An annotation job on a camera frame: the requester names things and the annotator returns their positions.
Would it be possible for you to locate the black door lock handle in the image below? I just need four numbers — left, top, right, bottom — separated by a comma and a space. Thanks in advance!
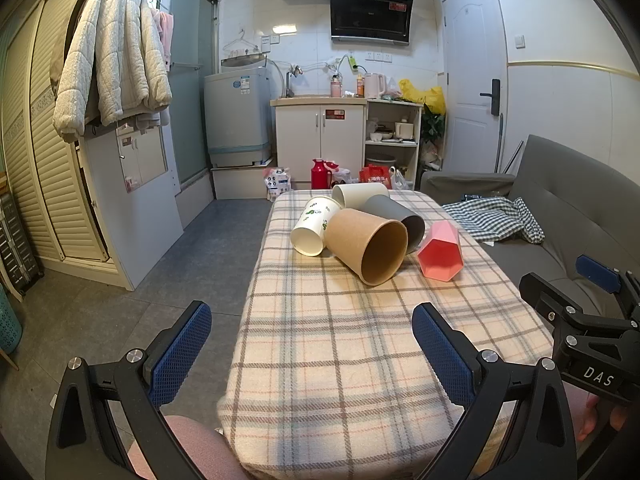
479, 78, 501, 115

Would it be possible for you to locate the grey sofa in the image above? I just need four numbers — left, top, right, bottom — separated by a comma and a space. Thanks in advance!
420, 134, 640, 321

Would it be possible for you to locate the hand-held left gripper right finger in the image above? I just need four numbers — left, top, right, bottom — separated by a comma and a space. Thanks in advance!
411, 302, 582, 480

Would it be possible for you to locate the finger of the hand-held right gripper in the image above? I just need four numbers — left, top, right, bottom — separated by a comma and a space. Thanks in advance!
575, 254, 640, 322
518, 272, 627, 333

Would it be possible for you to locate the white platform step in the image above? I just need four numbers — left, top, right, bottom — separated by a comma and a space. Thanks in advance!
210, 156, 279, 201

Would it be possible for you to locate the white electric kettle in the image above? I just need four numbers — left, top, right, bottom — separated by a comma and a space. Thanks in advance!
363, 72, 387, 100

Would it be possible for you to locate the pink hexagonal cup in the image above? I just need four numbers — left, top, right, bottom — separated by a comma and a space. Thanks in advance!
417, 220, 466, 279

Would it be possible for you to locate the white plastic bag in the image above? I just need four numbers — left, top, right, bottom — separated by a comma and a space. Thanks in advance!
389, 167, 415, 192

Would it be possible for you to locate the grey suitcase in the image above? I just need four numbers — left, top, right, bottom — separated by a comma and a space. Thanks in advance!
0, 191, 46, 297

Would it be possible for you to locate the metal faucet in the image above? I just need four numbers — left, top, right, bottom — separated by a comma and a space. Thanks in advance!
285, 65, 305, 98

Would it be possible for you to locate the plaid tablecloth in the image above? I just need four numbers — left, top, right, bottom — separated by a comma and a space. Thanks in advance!
217, 189, 556, 480

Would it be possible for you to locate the louvered wardrobe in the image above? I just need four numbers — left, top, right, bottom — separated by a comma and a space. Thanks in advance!
0, 0, 113, 276

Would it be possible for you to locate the yellow plastic bag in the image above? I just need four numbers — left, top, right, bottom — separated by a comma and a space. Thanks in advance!
398, 78, 446, 115

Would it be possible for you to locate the grey cup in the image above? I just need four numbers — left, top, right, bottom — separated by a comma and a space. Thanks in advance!
361, 194, 426, 255

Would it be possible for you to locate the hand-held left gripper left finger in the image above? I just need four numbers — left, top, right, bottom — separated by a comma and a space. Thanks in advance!
45, 300, 213, 480

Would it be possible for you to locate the white open shelf unit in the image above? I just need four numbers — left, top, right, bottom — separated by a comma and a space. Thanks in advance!
363, 98, 424, 192

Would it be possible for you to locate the white leaning board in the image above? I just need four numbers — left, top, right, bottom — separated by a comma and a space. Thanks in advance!
80, 119, 185, 292

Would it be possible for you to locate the brown paper cup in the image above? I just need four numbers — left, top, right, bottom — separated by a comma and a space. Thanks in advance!
324, 208, 409, 287

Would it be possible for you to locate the person's right hand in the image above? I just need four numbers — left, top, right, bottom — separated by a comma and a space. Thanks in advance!
579, 392, 629, 444

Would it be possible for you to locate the white sink cabinet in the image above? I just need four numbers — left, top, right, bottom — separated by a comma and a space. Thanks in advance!
270, 96, 368, 192

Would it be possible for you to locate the black range hood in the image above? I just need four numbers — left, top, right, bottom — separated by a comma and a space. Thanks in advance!
327, 0, 417, 46

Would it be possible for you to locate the grey washing machine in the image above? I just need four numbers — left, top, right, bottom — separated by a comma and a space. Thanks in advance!
203, 57, 274, 168

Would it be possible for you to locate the frosted glass sliding door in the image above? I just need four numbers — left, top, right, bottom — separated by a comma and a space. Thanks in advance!
167, 0, 221, 185

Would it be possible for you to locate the wire clothes hanger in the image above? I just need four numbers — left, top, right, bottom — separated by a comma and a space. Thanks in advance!
222, 28, 263, 58

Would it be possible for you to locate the red shopping bag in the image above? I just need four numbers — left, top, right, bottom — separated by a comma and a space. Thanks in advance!
359, 164, 394, 190

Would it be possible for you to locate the person's pink trouser leg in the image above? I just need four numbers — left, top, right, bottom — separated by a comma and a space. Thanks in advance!
127, 414, 247, 480

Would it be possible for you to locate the green checked cloth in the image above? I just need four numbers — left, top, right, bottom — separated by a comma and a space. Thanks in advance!
442, 196, 545, 246

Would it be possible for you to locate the tissue pack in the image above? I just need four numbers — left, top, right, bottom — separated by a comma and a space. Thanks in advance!
262, 166, 293, 202

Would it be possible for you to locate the teal basket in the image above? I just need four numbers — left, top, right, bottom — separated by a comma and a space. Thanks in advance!
0, 282, 24, 372

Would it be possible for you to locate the red thermos jug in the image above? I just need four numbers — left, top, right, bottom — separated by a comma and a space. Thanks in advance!
310, 158, 340, 190

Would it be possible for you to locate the white puffer jacket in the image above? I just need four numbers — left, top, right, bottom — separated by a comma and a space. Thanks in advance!
52, 0, 173, 143

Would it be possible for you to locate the white door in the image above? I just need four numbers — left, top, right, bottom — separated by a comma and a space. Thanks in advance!
440, 0, 510, 176

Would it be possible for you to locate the pink towel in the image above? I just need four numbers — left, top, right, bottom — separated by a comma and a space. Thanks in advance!
150, 9, 175, 67

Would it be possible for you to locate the white printed paper cup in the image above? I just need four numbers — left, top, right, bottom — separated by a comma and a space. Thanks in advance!
291, 196, 343, 257

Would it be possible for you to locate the green plant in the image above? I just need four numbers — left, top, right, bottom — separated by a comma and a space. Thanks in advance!
421, 109, 446, 153

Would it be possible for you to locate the cream cup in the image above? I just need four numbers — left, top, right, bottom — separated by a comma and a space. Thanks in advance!
331, 182, 390, 209

